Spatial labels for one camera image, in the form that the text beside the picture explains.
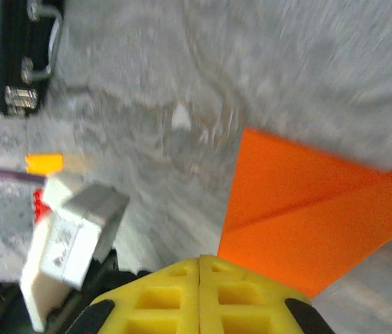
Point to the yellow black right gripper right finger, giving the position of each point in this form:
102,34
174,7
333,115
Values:
244,302

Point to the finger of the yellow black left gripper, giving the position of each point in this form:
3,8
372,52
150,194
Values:
43,163

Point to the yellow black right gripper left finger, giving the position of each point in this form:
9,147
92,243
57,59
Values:
161,302

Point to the orange paper sheet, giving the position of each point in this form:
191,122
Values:
303,208

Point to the black metal-edged case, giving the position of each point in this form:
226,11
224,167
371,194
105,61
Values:
12,52

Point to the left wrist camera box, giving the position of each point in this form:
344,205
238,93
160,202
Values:
64,243

